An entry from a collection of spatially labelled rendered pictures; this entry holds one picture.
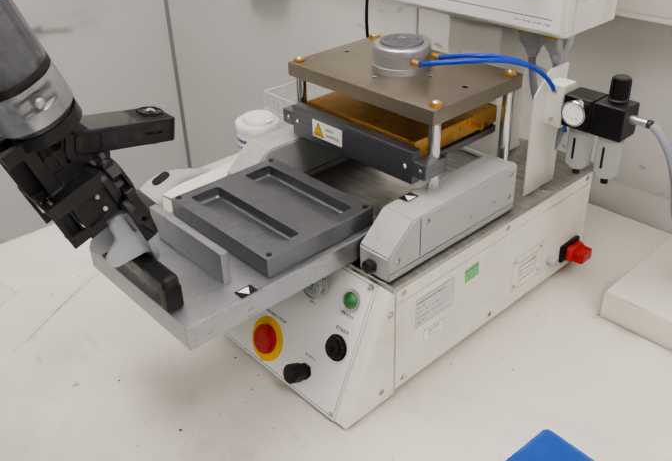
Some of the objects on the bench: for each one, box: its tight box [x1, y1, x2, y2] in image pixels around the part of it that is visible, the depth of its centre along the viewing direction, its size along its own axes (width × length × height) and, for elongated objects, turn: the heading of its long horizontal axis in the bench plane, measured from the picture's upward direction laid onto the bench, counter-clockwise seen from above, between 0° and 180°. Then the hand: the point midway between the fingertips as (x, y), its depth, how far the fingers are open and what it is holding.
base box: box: [335, 171, 593, 429], centre depth 109 cm, size 54×38×17 cm
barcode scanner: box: [136, 168, 212, 214], centre depth 138 cm, size 20×8×8 cm, turn 136°
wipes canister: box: [235, 110, 280, 154], centre depth 143 cm, size 9×9×15 cm
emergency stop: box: [254, 324, 277, 354], centre depth 97 cm, size 2×4×4 cm, turn 46°
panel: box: [224, 266, 379, 422], centre depth 96 cm, size 2×30×19 cm, turn 46°
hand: (155, 246), depth 79 cm, fingers closed, pressing on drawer
